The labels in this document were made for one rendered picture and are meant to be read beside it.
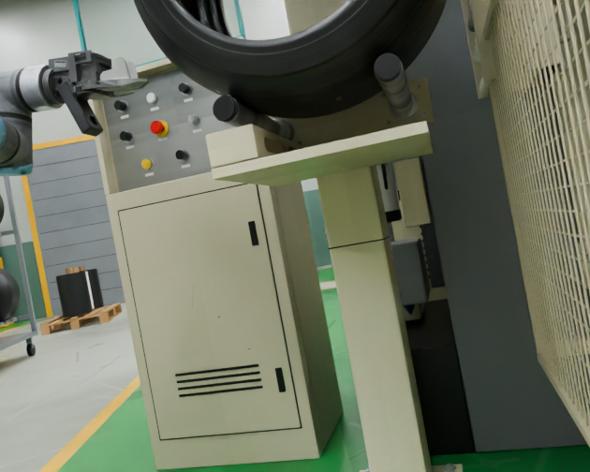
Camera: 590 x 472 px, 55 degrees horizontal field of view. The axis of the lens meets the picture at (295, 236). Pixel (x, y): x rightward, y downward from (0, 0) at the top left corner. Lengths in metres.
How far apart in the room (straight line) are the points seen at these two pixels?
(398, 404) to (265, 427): 0.56
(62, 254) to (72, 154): 1.80
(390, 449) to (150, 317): 0.87
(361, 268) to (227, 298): 0.57
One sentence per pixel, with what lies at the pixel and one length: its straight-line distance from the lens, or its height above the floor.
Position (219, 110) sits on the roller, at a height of 0.90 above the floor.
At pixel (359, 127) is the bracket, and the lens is 1.27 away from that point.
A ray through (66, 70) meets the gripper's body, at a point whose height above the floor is 1.07.
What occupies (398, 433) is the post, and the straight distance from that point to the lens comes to 1.38.
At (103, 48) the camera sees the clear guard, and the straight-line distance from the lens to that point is 2.00.
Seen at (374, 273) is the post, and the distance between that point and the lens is 1.29.
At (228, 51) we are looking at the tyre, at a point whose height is 0.98.
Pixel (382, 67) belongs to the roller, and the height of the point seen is 0.90.
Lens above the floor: 0.67
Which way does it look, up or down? level
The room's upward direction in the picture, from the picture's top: 10 degrees counter-clockwise
